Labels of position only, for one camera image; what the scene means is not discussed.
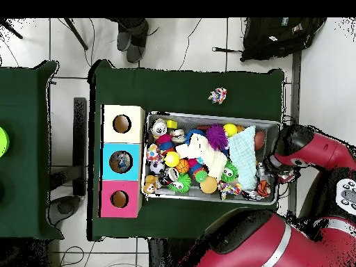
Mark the cream knitted cloth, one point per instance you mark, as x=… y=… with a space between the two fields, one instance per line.
x=203 y=153

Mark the purple spiky ball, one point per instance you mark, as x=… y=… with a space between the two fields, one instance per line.
x=217 y=137

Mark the colourful patchwork cloth scrap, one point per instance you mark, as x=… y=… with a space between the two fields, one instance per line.
x=218 y=95

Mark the colourful polka dot cloth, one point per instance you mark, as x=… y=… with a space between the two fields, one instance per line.
x=229 y=189

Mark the mint green knitted cloth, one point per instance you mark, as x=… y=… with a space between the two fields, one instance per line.
x=243 y=158

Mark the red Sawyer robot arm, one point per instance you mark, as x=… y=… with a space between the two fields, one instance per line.
x=317 y=150

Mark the wooden box with three holes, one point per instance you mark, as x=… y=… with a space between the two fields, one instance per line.
x=135 y=167

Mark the clear mesh bin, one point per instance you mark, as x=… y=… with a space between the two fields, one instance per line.
x=167 y=196

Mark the small orange basketball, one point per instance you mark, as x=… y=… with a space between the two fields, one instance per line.
x=182 y=166

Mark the dark green table cloth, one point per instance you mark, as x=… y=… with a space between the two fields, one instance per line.
x=183 y=83
x=28 y=139

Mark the small brown football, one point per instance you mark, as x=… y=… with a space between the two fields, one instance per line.
x=260 y=140

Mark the grey plastic toy robot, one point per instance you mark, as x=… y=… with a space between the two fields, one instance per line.
x=262 y=171

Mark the black backpack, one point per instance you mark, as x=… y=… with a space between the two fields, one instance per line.
x=278 y=39

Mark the green round object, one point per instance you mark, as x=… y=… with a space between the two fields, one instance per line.
x=3 y=141

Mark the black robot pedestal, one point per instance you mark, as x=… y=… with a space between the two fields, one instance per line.
x=167 y=253

